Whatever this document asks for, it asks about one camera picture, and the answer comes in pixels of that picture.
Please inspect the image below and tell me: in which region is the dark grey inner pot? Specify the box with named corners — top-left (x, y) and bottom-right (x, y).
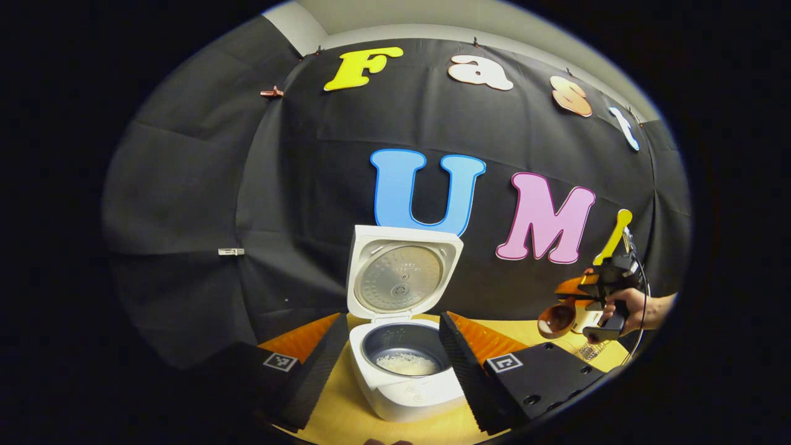
top-left (362, 322), bottom-right (452, 378)

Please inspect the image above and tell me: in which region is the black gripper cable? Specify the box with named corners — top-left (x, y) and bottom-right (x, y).
top-left (621, 229), bottom-right (649, 365)

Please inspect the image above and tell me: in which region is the brown wooden spoon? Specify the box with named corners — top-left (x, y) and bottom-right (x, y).
top-left (536, 297), bottom-right (585, 340)

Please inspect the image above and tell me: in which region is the white toaster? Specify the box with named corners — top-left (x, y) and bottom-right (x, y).
top-left (572, 300), bottom-right (603, 334)

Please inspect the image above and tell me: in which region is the black backdrop cloth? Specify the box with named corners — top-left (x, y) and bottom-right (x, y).
top-left (102, 15), bottom-right (692, 371)

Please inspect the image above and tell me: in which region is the white rice heap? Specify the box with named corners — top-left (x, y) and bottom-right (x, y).
top-left (376, 352), bottom-right (441, 377)

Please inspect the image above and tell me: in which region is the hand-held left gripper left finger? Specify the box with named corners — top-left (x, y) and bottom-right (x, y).
top-left (204, 313), bottom-right (350, 433)

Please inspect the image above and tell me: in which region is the white rice cooker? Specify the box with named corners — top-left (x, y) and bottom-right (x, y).
top-left (346, 224), bottom-right (468, 423)

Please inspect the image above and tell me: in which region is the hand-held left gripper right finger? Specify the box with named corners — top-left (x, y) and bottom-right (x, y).
top-left (439, 311), bottom-right (606, 435)

